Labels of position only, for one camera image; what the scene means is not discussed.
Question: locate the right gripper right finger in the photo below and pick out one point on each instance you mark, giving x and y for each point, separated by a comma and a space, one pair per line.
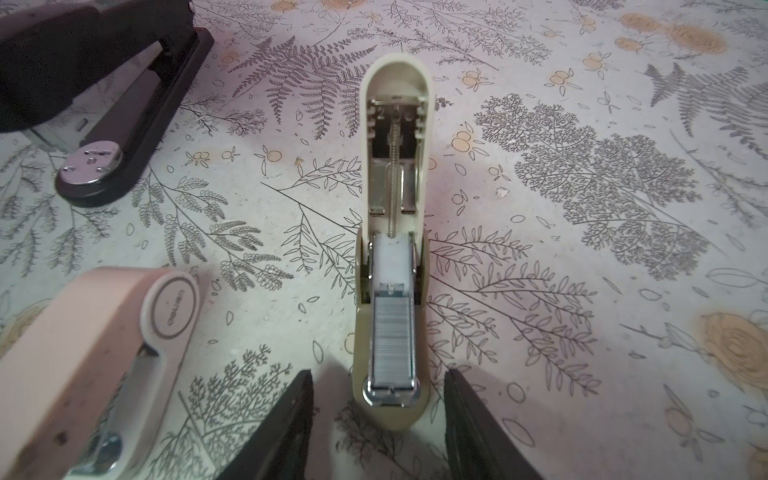
477, 446

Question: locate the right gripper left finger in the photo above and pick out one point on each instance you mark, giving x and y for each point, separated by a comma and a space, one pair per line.
278, 449

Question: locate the pink mini stapler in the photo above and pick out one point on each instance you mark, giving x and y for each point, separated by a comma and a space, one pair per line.
85, 388

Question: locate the black stapler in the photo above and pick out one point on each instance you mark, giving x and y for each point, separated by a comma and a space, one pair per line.
100, 82

